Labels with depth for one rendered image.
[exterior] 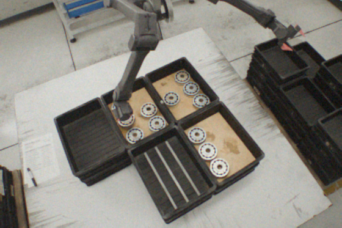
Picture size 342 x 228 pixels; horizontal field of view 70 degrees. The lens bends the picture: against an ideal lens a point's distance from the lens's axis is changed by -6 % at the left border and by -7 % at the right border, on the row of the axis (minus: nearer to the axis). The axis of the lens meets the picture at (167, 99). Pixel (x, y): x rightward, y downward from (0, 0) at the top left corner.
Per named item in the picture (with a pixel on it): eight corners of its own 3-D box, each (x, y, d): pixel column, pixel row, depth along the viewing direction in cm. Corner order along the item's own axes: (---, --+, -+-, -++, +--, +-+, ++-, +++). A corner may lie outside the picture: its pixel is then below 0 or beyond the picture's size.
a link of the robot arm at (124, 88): (156, 30, 102) (130, 30, 97) (161, 41, 100) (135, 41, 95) (129, 91, 135) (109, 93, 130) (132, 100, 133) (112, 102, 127)
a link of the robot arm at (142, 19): (164, 14, 95) (139, 13, 90) (158, 48, 102) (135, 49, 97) (123, -9, 127) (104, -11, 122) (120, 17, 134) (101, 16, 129)
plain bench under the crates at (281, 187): (51, 134, 246) (13, 94, 188) (198, 77, 275) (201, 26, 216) (95, 320, 162) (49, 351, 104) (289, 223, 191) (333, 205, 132)
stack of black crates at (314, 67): (276, 65, 260) (283, 49, 241) (298, 55, 265) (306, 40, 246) (301, 93, 239) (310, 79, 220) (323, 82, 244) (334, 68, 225)
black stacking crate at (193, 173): (130, 158, 144) (126, 150, 134) (176, 133, 151) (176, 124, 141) (165, 222, 124) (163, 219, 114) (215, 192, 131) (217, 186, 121)
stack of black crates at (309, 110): (268, 109, 232) (278, 87, 204) (293, 97, 237) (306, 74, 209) (294, 145, 211) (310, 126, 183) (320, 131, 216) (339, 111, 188)
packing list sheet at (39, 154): (19, 143, 165) (19, 143, 164) (51, 131, 169) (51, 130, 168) (25, 189, 147) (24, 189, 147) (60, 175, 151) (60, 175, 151)
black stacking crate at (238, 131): (176, 133, 151) (176, 124, 141) (218, 110, 158) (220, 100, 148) (215, 192, 131) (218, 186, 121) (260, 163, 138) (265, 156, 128)
